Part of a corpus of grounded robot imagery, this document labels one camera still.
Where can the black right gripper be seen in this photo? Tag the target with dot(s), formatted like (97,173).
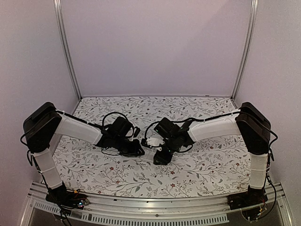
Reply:
(163,155)

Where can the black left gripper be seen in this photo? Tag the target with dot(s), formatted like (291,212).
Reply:
(136,152)

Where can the white air conditioner remote control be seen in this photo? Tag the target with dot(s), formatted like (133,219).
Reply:
(148,156)

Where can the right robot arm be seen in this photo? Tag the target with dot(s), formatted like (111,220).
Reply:
(246,122)

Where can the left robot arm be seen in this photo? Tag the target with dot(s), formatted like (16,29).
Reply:
(47,123)

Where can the floral patterned table cloth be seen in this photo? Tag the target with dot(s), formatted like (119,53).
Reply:
(213,166)

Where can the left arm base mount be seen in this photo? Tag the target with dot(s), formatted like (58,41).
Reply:
(67,199)

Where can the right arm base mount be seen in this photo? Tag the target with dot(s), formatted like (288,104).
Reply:
(253,203)

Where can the front aluminium rail frame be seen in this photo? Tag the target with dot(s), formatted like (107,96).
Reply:
(106,210)

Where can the left aluminium corner post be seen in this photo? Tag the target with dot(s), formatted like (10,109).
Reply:
(66,49)

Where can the aluminium corner post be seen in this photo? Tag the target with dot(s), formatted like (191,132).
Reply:
(246,49)
(66,49)

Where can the right aluminium corner post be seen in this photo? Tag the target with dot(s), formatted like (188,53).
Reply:
(246,49)

